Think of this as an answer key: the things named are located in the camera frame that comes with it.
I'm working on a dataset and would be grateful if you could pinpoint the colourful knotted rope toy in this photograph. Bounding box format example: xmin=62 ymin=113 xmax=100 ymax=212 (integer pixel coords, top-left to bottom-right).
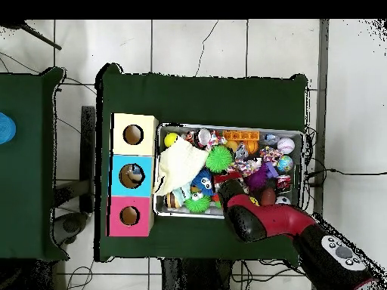
xmin=259 ymin=147 xmax=284 ymax=165

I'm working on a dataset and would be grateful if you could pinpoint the blue roll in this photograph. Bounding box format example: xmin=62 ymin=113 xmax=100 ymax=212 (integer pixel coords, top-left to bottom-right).
xmin=0 ymin=112 xmax=17 ymax=145

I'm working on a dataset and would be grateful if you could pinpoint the purple spiky ball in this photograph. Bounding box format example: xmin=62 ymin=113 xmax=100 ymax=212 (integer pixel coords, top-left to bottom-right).
xmin=243 ymin=162 xmax=279 ymax=191

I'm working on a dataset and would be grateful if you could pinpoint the white baseball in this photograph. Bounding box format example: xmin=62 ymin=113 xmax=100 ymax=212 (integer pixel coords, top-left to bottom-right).
xmin=277 ymin=137 xmax=296 ymax=155

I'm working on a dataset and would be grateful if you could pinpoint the small globe ball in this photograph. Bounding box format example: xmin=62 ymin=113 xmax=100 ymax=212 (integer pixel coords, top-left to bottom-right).
xmin=277 ymin=155 xmax=295 ymax=174

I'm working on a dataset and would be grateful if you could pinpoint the wooden box with three holes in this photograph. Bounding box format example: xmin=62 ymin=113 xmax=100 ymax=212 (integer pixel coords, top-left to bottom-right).
xmin=107 ymin=113 xmax=159 ymax=238

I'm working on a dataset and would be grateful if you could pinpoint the large blue spiky ball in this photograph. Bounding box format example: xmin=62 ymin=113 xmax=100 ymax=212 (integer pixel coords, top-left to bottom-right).
xmin=190 ymin=168 xmax=216 ymax=197

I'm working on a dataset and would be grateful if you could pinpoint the cream knitted cloth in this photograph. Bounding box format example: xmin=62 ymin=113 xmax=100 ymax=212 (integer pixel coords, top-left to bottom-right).
xmin=153 ymin=137 xmax=210 ymax=196

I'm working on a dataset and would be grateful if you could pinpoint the yellow smooth ball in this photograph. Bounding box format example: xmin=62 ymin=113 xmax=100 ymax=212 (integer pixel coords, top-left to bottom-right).
xmin=163 ymin=131 xmax=180 ymax=148

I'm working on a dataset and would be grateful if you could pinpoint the green covered side table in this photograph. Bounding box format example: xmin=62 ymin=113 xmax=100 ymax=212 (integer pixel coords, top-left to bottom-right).
xmin=0 ymin=66 xmax=69 ymax=262

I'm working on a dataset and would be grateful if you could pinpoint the dark green table cloth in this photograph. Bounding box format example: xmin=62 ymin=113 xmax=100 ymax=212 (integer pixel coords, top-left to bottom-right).
xmin=94 ymin=63 xmax=309 ymax=263

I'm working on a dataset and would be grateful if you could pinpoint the silver mesh bin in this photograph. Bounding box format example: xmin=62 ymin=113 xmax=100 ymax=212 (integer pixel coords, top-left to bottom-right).
xmin=152 ymin=122 xmax=306 ymax=220

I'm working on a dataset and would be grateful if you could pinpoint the black stand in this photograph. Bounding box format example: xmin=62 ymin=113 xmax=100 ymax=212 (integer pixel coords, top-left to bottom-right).
xmin=79 ymin=105 xmax=96 ymax=214

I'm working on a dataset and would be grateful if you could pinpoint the small green spiky ball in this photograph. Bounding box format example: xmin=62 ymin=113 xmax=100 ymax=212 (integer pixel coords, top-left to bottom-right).
xmin=206 ymin=145 xmax=234 ymax=174

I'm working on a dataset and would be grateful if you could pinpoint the green spiky toy with eyes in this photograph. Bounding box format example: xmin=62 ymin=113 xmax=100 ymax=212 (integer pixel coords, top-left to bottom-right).
xmin=183 ymin=191 xmax=212 ymax=214

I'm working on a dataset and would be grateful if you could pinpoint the orange toy building brick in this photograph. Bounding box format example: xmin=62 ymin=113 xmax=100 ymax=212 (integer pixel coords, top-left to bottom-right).
xmin=222 ymin=130 xmax=261 ymax=142

